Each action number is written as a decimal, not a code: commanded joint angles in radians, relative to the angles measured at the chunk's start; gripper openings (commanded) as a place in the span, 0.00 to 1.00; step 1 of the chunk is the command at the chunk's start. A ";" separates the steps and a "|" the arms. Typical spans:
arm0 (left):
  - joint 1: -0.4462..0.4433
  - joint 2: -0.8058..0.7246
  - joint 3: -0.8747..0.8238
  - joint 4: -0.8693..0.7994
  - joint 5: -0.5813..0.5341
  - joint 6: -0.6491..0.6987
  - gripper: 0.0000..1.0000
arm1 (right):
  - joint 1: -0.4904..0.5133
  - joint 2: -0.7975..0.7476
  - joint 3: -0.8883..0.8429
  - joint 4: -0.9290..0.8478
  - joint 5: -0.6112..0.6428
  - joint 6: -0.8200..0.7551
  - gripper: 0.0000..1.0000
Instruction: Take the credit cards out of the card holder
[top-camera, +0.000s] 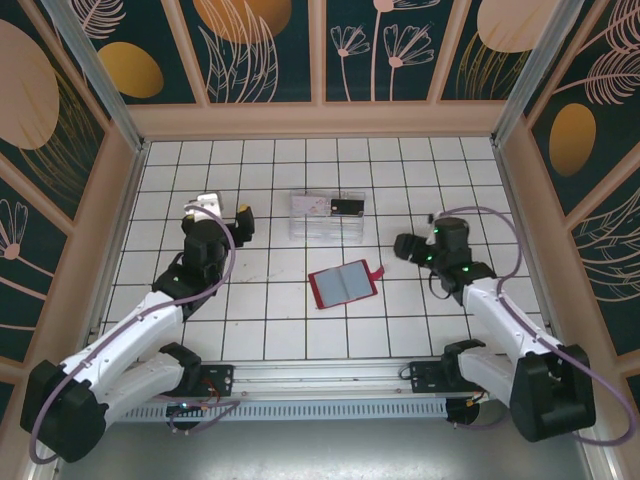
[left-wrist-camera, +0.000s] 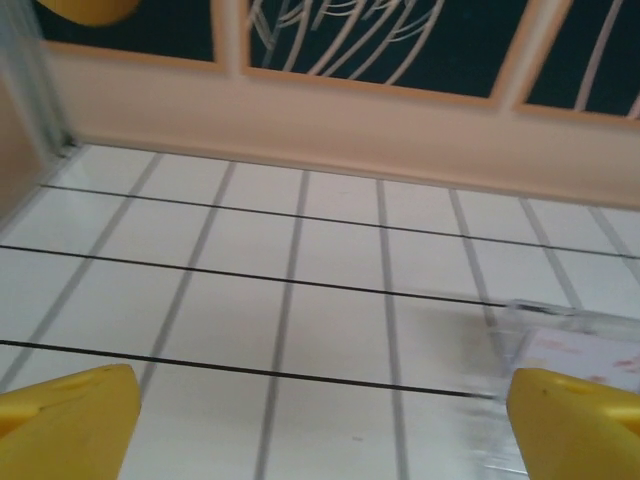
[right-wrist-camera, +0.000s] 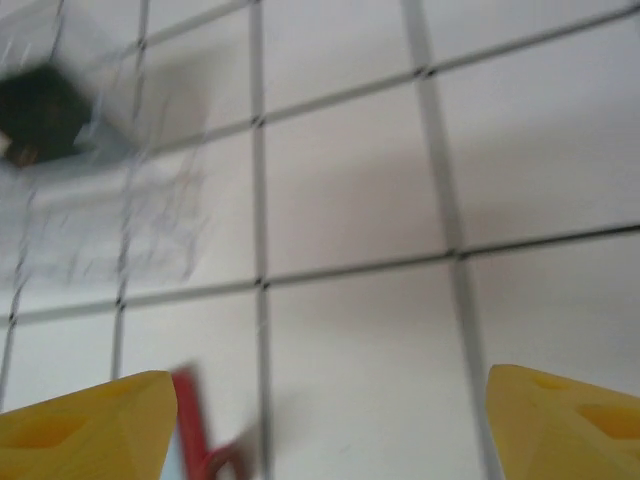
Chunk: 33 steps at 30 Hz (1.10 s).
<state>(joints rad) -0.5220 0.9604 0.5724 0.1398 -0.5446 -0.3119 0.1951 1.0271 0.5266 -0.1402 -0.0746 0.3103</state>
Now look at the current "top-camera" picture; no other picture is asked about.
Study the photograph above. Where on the white pink VIP card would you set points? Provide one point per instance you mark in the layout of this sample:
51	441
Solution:
310	206

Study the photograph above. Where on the black credit card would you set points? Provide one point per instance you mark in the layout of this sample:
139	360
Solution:
347	206

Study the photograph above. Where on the red card holder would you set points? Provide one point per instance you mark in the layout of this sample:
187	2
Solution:
345	282

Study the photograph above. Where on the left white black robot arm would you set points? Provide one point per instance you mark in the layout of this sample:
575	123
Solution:
125	330

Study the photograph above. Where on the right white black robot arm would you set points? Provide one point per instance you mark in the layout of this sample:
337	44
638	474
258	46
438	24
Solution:
500	320

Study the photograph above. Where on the clear acrylic organizer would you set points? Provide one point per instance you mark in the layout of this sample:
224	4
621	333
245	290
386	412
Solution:
325	232

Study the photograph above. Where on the grey metal sheet panel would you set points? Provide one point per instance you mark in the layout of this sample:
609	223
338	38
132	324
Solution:
320	450

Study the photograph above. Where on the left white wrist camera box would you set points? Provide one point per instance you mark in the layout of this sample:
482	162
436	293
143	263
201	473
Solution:
202	205

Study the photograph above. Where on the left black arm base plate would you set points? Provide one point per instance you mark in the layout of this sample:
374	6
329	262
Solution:
220	377

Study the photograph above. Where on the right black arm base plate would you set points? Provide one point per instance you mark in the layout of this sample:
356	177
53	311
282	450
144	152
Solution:
425	377

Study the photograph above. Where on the aluminium mounting rail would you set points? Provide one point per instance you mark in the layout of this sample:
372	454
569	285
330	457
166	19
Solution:
320	375

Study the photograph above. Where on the aluminium corner post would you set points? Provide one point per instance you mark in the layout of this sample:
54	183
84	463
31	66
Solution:
105	85
536	75

